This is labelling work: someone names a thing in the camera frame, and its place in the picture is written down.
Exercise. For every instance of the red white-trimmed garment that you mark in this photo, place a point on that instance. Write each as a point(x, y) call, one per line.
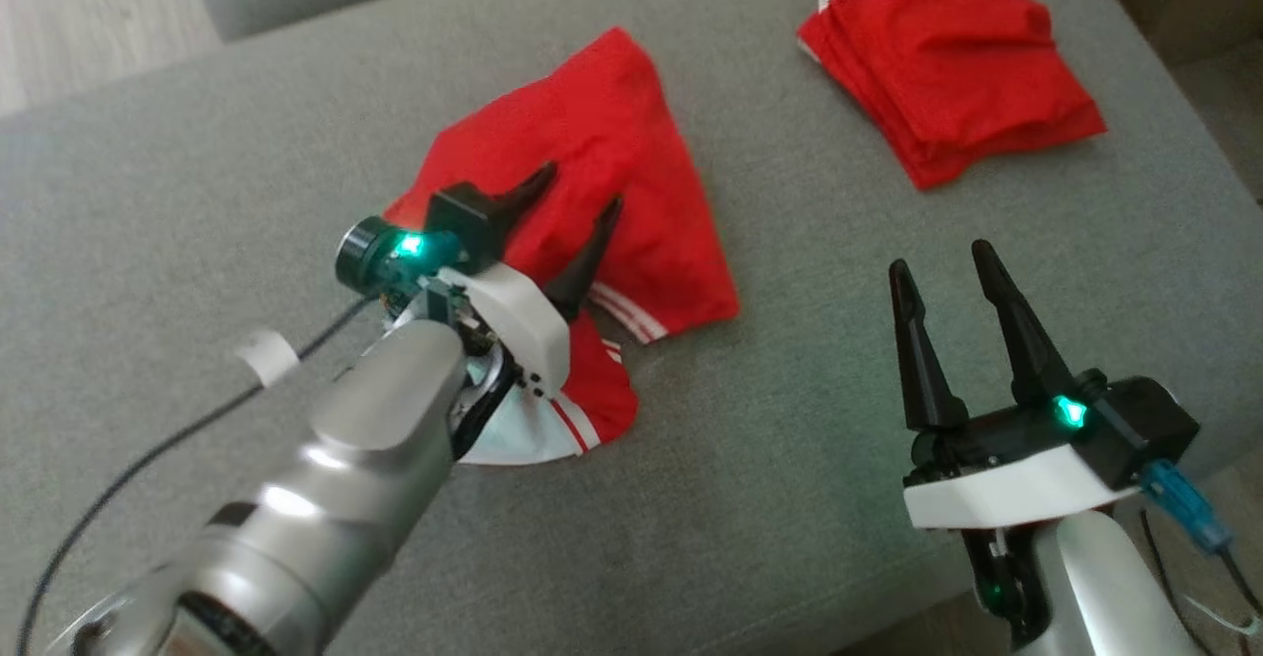
point(957, 74)

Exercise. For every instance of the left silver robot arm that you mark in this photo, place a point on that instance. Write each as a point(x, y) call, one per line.
point(326, 498)

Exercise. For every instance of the right gripper white-banded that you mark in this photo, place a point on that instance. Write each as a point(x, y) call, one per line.
point(1006, 488)

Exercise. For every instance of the red jersey with white sleeves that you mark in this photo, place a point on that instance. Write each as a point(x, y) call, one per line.
point(612, 123)

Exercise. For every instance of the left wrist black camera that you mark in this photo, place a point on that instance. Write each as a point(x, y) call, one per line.
point(370, 252)

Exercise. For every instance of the wrist black camera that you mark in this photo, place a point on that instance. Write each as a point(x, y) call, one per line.
point(370, 252)
point(1145, 429)

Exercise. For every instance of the left gripper white-banded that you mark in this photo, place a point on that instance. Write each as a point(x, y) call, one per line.
point(513, 321)

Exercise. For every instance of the grey sofa seat cushion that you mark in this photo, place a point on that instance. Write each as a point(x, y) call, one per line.
point(789, 390)

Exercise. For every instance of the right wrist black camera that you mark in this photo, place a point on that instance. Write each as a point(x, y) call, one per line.
point(1145, 429)

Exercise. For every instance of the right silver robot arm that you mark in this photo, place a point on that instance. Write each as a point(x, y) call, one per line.
point(1105, 587)

